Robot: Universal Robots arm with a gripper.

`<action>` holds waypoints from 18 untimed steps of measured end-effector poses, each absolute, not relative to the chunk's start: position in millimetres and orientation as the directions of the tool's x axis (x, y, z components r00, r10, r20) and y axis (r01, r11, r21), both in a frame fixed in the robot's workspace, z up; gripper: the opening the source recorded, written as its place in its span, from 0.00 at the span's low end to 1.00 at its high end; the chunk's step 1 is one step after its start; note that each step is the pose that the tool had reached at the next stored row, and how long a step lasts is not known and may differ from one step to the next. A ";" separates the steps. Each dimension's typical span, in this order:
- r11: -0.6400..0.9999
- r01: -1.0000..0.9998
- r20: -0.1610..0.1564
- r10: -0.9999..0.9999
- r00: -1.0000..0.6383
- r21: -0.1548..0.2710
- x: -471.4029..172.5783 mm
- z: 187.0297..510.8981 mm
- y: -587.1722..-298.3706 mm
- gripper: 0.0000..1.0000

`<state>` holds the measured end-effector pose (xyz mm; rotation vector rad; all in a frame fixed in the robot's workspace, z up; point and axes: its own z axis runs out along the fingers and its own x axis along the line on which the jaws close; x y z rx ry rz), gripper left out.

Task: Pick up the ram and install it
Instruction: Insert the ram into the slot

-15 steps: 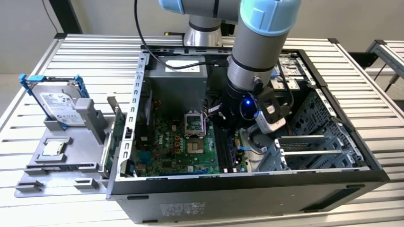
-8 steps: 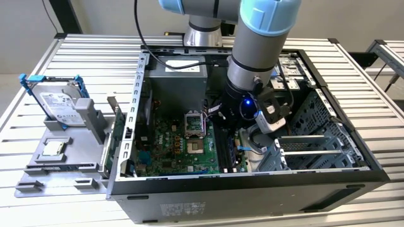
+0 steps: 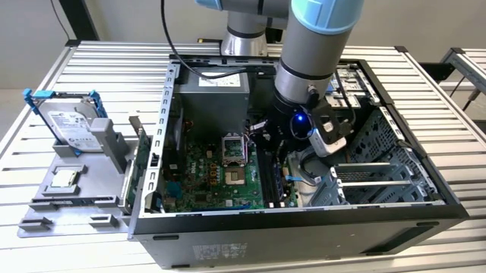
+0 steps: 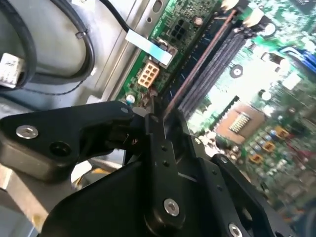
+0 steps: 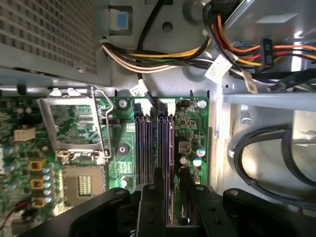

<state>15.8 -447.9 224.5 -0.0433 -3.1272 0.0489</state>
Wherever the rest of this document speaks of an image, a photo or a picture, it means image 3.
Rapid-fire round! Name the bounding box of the black RAM slot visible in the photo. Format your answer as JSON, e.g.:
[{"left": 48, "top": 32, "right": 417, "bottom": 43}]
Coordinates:
[
  {"left": 261, "top": 150, "right": 278, "bottom": 210},
  {"left": 273, "top": 153, "right": 289, "bottom": 210}
]

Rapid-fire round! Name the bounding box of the grey metal drive bay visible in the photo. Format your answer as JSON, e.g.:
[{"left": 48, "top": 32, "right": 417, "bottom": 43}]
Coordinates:
[{"left": 326, "top": 64, "right": 381, "bottom": 114}]

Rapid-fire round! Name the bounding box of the metal socket cover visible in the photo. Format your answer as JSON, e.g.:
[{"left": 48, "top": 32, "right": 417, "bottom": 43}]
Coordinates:
[{"left": 222, "top": 133, "right": 249, "bottom": 168}]

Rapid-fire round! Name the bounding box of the grey power supply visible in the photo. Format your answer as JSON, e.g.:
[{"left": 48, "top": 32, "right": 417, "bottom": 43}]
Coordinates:
[{"left": 178, "top": 67, "right": 251, "bottom": 140}]

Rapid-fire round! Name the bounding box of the CPU socket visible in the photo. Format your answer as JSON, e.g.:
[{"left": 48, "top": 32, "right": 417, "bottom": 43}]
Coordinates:
[{"left": 223, "top": 167, "right": 249, "bottom": 186}]

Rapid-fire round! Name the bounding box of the perforated metal disk bay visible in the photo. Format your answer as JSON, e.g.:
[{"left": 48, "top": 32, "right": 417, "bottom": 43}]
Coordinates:
[{"left": 309, "top": 106, "right": 448, "bottom": 207}]

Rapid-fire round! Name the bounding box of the green motherboard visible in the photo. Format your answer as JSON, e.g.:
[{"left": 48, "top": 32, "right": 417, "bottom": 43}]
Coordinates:
[{"left": 162, "top": 135, "right": 301, "bottom": 213}]

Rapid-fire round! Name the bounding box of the black case fan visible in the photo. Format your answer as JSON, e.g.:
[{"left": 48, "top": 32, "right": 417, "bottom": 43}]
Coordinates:
[{"left": 166, "top": 106, "right": 187, "bottom": 164}]

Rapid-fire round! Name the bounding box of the blue expansion slot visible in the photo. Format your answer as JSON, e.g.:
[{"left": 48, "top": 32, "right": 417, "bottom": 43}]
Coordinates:
[{"left": 191, "top": 205, "right": 254, "bottom": 213}]

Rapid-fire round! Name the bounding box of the green graphics card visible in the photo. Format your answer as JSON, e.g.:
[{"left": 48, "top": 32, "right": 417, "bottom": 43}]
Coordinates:
[{"left": 123, "top": 113, "right": 152, "bottom": 216}]

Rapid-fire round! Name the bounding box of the black PC case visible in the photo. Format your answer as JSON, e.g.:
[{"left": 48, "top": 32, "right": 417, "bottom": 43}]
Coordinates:
[{"left": 127, "top": 53, "right": 470, "bottom": 270}]

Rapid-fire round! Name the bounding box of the metal slat side table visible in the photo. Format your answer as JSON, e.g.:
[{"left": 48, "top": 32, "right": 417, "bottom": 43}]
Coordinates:
[{"left": 440, "top": 47, "right": 486, "bottom": 94}]

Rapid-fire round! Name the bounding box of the grey parts rack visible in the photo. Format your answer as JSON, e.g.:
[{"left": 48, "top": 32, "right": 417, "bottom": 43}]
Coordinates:
[{"left": 18, "top": 118, "right": 134, "bottom": 239}]

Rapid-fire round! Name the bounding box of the hard disk in blue carrier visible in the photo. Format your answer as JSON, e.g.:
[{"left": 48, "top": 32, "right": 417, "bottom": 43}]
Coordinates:
[{"left": 22, "top": 88, "right": 107, "bottom": 157}]

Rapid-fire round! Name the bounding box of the silver CPU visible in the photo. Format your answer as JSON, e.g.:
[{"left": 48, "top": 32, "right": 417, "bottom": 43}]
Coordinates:
[{"left": 51, "top": 169, "right": 83, "bottom": 188}]

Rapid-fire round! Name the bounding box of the thin wire locking lever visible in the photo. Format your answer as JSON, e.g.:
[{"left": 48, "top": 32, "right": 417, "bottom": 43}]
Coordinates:
[{"left": 245, "top": 133, "right": 253, "bottom": 168}]

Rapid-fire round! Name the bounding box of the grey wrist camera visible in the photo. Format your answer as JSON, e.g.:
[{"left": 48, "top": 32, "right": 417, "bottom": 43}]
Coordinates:
[{"left": 307, "top": 127, "right": 349, "bottom": 158}]

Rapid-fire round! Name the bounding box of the black data wire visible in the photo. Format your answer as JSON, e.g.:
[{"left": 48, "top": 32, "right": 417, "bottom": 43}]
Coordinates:
[{"left": 298, "top": 152, "right": 329, "bottom": 186}]

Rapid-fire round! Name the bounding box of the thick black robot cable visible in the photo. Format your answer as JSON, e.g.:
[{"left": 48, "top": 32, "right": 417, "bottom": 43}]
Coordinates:
[{"left": 159, "top": 0, "right": 277, "bottom": 79}]

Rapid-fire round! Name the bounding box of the black metal post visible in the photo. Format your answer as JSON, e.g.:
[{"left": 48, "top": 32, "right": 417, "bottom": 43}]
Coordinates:
[{"left": 56, "top": 0, "right": 100, "bottom": 48}]

